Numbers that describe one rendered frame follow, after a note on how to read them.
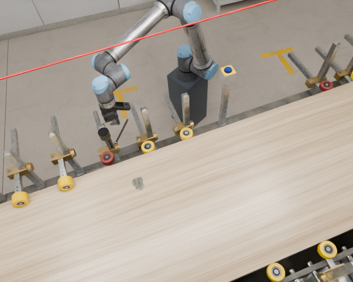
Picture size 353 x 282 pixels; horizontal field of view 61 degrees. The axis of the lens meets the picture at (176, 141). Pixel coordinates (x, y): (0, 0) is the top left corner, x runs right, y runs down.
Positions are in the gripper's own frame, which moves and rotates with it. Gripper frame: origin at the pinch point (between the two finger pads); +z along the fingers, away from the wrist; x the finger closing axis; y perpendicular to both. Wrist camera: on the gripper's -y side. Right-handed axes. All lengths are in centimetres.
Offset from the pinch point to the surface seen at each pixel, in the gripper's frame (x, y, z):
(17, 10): -264, 75, 63
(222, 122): 10, -66, 22
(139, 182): 39.4, 0.2, 6.5
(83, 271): 74, 39, 7
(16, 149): -7, 62, 1
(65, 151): 9.7, 33.4, -3.0
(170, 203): 57, -12, 7
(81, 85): -144, 29, 98
